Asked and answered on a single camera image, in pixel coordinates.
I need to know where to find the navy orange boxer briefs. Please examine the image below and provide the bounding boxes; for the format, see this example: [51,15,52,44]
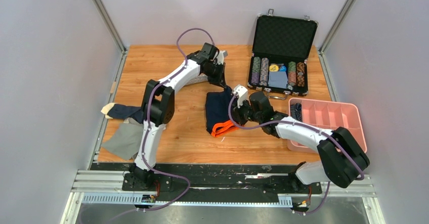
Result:
[205,86,238,138]

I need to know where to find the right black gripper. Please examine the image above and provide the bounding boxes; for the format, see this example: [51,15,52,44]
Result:
[228,98,262,127]

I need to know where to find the glittery silver microphone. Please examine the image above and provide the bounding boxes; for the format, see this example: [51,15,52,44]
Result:
[186,75,208,85]

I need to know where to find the green poker chip stack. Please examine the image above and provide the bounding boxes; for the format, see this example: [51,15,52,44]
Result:
[288,61,296,86]

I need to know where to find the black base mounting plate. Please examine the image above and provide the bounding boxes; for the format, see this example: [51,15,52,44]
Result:
[122,163,318,201]

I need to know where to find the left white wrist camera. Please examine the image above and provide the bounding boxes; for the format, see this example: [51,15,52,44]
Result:
[216,50,228,65]

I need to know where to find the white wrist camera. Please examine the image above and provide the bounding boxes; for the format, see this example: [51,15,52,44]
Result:
[233,84,248,108]
[216,50,228,65]

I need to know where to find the blue playing card deck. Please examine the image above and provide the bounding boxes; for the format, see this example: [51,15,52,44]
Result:
[268,71,288,88]

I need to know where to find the grey cloth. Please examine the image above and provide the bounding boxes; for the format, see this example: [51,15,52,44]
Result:
[102,118,144,160]

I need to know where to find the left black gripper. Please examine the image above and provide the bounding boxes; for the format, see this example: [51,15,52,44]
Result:
[202,62,226,88]

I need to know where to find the brown poker chip stack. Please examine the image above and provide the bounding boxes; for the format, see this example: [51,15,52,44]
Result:
[296,62,305,87]

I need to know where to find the yellow dealer button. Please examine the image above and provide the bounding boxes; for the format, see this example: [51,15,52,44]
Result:
[269,64,279,72]

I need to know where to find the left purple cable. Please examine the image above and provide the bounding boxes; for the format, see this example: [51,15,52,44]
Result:
[136,27,215,212]

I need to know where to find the black poker chip case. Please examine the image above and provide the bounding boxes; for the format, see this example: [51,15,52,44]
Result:
[247,9,318,97]

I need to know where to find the purple poker chip stack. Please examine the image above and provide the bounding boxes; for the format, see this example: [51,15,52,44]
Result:
[250,57,261,85]

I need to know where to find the navy striped underwear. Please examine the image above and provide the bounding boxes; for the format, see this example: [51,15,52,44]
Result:
[290,103,303,122]

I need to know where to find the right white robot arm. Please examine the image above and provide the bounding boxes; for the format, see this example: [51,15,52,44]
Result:
[228,91,370,193]

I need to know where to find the navy white orange garment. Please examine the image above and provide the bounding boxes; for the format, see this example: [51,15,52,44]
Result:
[101,103,144,124]

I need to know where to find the aluminium frame rail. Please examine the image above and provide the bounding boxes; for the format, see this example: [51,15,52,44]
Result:
[60,170,385,223]

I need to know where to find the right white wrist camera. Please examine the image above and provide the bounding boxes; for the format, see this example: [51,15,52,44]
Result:
[233,84,248,108]

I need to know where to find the pink compartment tray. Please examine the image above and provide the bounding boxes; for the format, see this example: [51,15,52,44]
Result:
[288,98,367,153]

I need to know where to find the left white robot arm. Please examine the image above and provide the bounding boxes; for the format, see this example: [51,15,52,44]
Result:
[130,43,228,190]

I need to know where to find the grey poker chip stack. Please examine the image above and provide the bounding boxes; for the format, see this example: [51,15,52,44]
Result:
[259,58,269,86]

